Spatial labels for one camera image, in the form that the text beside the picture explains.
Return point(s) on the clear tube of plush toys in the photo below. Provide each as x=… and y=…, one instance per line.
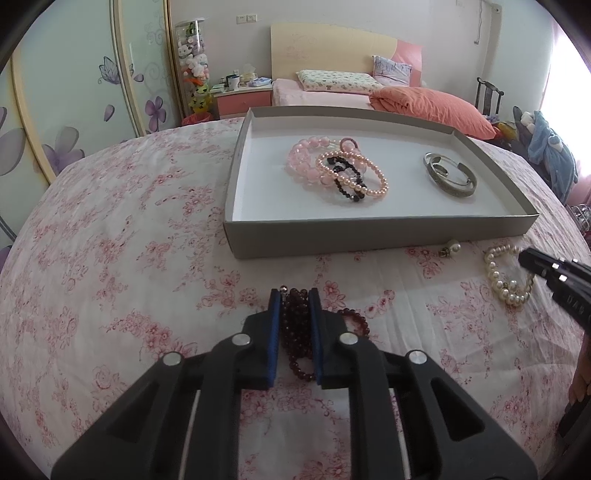
x=194, y=64

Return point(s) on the orange quilt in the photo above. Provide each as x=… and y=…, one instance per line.
x=429, y=108

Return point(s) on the pink and white nightstand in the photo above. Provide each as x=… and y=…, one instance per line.
x=242, y=99

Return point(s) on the dark wooden chair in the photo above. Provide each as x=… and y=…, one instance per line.
x=488, y=97

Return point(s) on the pink bed sheet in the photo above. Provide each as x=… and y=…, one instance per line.
x=318, y=97

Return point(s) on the white wall socket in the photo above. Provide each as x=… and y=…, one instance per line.
x=246, y=18

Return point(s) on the grey cardboard box tray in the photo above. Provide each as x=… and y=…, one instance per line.
x=392, y=207

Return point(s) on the dark grey chair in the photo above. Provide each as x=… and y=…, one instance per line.
x=521, y=134

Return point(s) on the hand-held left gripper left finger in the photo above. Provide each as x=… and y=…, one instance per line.
x=275, y=337

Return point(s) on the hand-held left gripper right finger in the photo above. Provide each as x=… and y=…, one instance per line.
x=316, y=337

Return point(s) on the pink curtain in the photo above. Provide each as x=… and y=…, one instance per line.
x=572, y=92

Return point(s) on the wide silver cuff bangle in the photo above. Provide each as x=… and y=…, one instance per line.
x=450, y=188

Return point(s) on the light purple pillow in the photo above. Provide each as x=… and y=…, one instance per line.
x=392, y=71

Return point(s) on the small pearl pendant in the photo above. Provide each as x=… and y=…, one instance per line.
x=451, y=248

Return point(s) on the white patterned pillow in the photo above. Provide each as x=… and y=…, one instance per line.
x=339, y=82

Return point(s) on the person's right hand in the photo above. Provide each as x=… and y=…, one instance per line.
x=582, y=374

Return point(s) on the blue plush garment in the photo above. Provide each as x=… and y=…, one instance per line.
x=551, y=152

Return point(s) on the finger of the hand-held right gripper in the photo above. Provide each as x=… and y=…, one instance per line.
x=570, y=295
x=549, y=263

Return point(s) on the red waste bin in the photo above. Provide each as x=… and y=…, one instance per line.
x=198, y=119

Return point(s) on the wardrobe with purple flower doors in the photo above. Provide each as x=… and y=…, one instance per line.
x=69, y=92

